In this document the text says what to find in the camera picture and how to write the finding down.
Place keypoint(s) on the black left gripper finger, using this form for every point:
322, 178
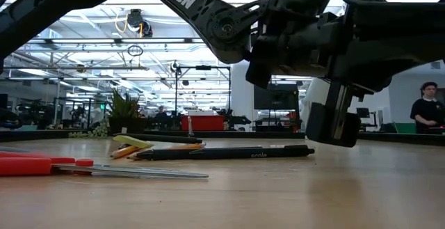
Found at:
400, 41

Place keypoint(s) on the green box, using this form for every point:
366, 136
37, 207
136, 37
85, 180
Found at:
406, 128

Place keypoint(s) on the yellow pencil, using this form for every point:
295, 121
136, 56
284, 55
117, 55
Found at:
189, 146
121, 151

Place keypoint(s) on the black aluminium table frame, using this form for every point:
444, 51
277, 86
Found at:
243, 135

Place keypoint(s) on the black marker pen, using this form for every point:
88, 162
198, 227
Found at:
278, 150

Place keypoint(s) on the black background robot arm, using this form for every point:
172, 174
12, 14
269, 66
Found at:
240, 120

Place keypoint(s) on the person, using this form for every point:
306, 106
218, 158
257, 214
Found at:
426, 112

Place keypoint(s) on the black gantry frame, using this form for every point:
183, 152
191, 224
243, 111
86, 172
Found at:
176, 89

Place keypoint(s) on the white spotlight lamp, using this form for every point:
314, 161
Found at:
313, 96

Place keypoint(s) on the small black monitor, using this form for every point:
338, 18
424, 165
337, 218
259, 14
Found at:
362, 112

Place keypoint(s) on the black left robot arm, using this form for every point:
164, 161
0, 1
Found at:
215, 23

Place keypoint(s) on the black wall monitor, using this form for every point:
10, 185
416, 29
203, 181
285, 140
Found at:
281, 98

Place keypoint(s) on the potted green succulent plant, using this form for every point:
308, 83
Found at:
123, 114

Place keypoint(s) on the red cabinet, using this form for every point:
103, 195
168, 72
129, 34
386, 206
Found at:
203, 122

